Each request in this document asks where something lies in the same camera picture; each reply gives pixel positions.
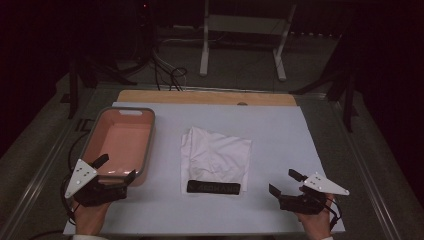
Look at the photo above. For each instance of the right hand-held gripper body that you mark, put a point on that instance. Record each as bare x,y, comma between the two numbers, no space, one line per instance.
310,201

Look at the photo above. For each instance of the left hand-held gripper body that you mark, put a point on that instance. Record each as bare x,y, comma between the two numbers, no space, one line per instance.
81,176

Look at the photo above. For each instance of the pink basin with grey rim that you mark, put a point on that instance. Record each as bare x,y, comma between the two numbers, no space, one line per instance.
123,143

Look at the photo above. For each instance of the white underwear with black waistband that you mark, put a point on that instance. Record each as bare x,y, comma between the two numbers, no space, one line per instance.
216,156

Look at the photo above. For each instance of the person's right hand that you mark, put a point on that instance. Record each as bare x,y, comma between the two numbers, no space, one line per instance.
316,223

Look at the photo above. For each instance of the person's left hand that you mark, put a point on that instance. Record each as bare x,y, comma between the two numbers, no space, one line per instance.
88,218

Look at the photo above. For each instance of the white board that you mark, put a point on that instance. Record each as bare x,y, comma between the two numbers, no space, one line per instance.
266,140

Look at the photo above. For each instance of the black tripod stand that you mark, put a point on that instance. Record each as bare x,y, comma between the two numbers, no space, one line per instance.
348,100
74,90

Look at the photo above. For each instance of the wooden table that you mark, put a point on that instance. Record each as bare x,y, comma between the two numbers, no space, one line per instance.
200,97

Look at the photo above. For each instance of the white metal stand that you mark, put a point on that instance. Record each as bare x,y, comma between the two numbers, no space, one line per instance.
245,24

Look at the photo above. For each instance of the aluminium frame rail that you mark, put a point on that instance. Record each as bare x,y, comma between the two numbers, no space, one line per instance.
40,173
366,173

